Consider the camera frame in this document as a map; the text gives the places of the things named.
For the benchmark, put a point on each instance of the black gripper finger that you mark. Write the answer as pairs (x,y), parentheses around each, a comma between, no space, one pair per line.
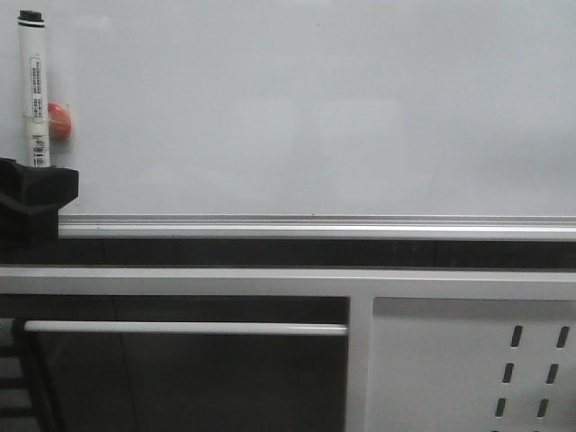
(31,198)

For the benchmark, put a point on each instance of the red round magnet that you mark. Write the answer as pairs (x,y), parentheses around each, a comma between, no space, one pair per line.
(60,123)

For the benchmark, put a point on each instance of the white whiteboard marker pen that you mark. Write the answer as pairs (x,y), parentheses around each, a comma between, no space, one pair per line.
(33,55)

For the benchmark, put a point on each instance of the white horizontal rod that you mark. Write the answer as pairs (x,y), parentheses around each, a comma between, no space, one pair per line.
(212,328)

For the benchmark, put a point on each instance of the white perforated metal panel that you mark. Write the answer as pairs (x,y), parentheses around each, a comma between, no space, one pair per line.
(471,365)

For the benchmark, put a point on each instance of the white whiteboard with aluminium frame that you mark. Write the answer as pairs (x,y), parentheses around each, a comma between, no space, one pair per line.
(350,119)

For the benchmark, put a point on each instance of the grey metal stand frame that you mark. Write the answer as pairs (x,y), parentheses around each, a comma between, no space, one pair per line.
(361,286)

